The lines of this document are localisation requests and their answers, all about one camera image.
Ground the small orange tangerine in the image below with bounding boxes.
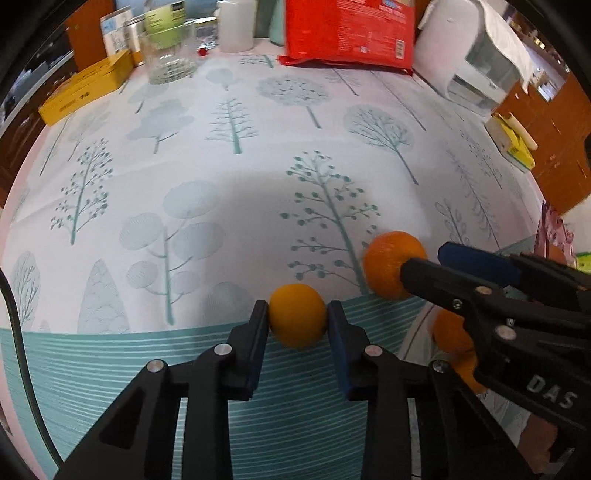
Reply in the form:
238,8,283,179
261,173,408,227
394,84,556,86
363,231,428,301

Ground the small yellow-orange tangerine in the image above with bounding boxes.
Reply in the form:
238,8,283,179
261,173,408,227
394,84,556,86
269,284,327,349

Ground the pink glass fruit plate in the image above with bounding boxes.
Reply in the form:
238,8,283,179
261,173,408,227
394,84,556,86
534,202,577,267

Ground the white round leaf plate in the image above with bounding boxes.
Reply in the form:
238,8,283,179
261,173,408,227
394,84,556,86
397,298,535,479

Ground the yellow tissue pack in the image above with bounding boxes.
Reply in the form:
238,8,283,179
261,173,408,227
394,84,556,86
484,113,538,173

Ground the wooden cabinet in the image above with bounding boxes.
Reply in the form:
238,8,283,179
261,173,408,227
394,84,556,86
494,73,591,214

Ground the tree pattern tablecloth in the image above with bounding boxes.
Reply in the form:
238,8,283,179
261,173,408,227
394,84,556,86
1,49,542,478

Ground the white tabletop appliance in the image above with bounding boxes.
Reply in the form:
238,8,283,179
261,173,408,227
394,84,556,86
413,0,535,114

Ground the red snack package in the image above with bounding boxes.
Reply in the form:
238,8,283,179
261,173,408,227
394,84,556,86
280,0,415,72

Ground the white plastic bottle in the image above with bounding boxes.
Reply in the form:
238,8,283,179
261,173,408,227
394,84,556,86
217,0,257,53

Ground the yellow cardboard box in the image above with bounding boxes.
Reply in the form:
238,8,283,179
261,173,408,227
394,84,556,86
38,50,134,126

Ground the clear drinking glass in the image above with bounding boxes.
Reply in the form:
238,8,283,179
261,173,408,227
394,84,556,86
139,20,198,85

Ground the green label water bottle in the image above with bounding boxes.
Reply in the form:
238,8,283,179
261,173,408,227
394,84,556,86
144,1,186,50

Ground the small white carton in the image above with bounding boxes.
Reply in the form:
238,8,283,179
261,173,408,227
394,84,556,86
100,6,132,56

